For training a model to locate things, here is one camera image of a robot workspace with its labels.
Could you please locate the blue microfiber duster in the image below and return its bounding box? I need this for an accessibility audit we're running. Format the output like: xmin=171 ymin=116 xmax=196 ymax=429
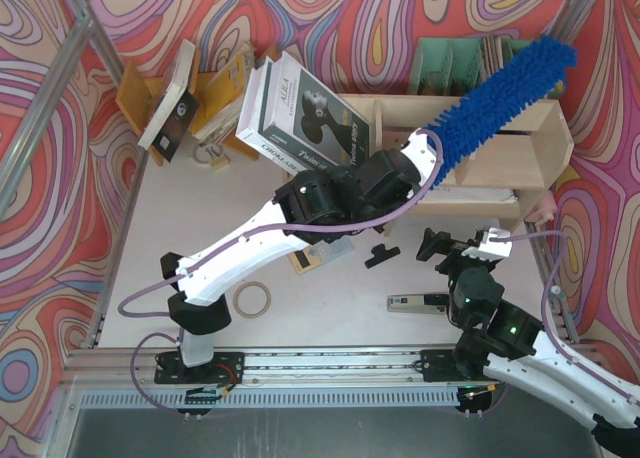
xmin=426 ymin=35 xmax=577 ymax=187

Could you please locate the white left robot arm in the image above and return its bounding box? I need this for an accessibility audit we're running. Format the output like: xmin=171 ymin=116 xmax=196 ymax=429
xmin=161 ymin=129 xmax=443 ymax=368

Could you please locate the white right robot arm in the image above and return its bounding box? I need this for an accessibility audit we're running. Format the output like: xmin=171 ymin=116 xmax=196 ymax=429
xmin=412 ymin=228 xmax=639 ymax=457

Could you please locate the light wooden bookshelf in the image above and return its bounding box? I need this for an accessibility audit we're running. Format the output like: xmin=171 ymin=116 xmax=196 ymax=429
xmin=341 ymin=94 xmax=574 ymax=231

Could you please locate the grey black stapler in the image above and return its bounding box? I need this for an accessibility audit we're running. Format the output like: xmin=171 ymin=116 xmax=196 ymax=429
xmin=387 ymin=293 xmax=449 ymax=315

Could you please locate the pink pig figurine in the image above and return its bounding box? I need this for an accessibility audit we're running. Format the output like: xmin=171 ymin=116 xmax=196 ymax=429
xmin=524 ymin=190 xmax=557 ymax=227

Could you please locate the white Ciokladfabriken book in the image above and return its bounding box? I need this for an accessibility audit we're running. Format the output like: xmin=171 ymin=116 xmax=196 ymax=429
xmin=236 ymin=57 xmax=304 ymax=176

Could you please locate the large Twins story book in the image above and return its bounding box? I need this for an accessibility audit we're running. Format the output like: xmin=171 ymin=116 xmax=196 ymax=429
xmin=264 ymin=53 xmax=373 ymax=170

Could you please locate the teal file organizer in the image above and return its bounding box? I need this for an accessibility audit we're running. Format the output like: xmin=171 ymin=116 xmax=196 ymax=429
xmin=407 ymin=35 xmax=531 ymax=96

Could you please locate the yellow paperback book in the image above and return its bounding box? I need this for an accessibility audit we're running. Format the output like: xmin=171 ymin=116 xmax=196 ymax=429
xmin=191 ymin=46 xmax=255 ymax=144

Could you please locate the black cover white book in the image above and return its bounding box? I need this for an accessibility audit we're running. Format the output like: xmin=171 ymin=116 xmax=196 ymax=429
xmin=138 ymin=39 xmax=199 ymax=162

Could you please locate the yellow wooden book holder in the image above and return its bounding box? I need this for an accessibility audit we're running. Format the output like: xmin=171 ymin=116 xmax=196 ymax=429
xmin=116 ymin=45 xmax=280 ymax=161

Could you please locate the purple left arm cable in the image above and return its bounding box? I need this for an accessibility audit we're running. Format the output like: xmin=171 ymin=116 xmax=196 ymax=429
xmin=117 ymin=130 xmax=446 ymax=319

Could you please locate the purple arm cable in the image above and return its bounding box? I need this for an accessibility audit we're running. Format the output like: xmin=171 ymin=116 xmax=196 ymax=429
xmin=117 ymin=130 xmax=446 ymax=319
xmin=492 ymin=230 xmax=640 ymax=404

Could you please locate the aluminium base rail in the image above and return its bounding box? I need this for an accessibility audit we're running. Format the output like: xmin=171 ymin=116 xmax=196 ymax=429
xmin=64 ymin=345 xmax=609 ymax=394

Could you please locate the tape roll ring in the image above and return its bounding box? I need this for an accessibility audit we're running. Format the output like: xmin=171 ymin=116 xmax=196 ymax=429
xmin=233 ymin=280 xmax=273 ymax=320

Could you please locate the brass padlock with ring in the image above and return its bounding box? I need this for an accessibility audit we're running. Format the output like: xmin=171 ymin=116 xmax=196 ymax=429
xmin=192 ymin=144 xmax=229 ymax=171

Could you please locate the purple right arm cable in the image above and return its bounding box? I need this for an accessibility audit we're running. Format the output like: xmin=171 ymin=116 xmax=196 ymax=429
xmin=492 ymin=230 xmax=640 ymax=404

